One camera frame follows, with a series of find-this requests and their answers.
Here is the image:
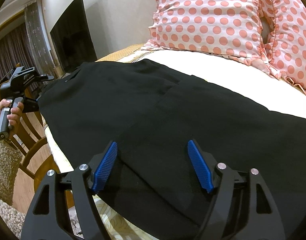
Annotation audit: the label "pink polka-dot pillow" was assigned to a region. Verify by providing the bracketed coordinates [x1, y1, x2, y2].
[144, 0, 278, 76]
[259, 0, 306, 94]

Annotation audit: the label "beige shaggy rug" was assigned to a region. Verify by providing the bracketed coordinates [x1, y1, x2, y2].
[0, 140, 26, 238]

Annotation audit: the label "right pink polka-dot pillow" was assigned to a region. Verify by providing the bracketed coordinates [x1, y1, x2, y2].
[259, 0, 306, 94]

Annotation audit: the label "black pants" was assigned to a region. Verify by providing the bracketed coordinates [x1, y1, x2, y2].
[37, 58, 306, 240]

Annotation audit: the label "dark window curtain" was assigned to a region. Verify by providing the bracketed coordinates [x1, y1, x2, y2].
[0, 2, 54, 81]

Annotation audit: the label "left pink polka-dot pillow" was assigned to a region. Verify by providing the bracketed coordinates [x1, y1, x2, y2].
[144, 0, 278, 76]

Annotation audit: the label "black television screen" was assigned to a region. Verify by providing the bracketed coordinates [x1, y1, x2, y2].
[50, 0, 97, 72]

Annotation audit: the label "person's left hand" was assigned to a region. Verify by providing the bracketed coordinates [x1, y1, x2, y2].
[0, 99, 24, 133]

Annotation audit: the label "wooden chair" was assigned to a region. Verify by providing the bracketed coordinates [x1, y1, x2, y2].
[10, 112, 60, 212]

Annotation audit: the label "yellow patterned bed mattress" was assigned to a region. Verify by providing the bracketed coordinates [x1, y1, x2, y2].
[42, 43, 306, 240]

